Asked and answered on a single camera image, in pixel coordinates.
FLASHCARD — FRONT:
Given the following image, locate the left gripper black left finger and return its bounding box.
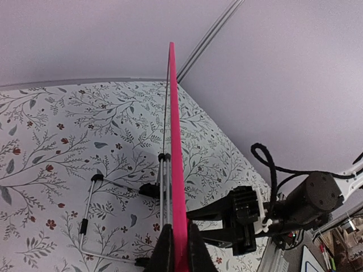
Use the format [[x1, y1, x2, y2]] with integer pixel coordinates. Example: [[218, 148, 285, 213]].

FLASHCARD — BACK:
[[143, 224, 174, 272]]

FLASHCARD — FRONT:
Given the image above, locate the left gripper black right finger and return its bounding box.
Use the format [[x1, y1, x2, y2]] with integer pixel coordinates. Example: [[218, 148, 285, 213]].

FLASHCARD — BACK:
[[188, 223, 218, 272]]

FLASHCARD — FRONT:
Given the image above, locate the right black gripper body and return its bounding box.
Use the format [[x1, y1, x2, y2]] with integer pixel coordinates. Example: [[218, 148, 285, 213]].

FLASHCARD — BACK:
[[231, 172, 343, 255]]

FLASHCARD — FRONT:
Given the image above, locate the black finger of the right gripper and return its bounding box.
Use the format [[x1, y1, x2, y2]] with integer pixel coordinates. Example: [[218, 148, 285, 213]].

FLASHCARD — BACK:
[[201, 232, 231, 248], [187, 208, 226, 221]]

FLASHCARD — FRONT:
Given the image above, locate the pink framed whiteboard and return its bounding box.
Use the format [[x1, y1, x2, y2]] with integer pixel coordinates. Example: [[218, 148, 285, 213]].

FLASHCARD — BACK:
[[168, 42, 189, 271]]

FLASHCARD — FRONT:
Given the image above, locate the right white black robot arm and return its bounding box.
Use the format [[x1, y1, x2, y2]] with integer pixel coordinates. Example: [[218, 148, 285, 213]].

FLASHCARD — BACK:
[[187, 144, 362, 256]]

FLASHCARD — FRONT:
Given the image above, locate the clutter beyond table edge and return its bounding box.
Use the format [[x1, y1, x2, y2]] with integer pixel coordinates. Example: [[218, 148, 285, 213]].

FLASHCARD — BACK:
[[303, 211, 362, 271]]

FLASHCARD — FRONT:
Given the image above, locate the floral patterned table mat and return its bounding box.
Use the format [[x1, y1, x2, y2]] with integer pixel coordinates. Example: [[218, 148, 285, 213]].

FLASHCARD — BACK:
[[0, 80, 281, 272]]

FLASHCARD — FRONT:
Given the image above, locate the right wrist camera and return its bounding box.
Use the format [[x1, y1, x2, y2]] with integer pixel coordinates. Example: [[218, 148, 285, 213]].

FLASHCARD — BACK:
[[231, 186, 272, 235]]

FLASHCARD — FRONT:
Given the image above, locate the metal wire whiteboard stand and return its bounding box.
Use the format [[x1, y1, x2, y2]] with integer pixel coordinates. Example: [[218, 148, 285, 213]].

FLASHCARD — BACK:
[[78, 67, 172, 266]]

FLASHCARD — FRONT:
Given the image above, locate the right aluminium corner post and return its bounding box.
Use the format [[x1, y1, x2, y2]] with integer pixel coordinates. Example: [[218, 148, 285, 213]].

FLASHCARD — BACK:
[[176, 0, 244, 84]]

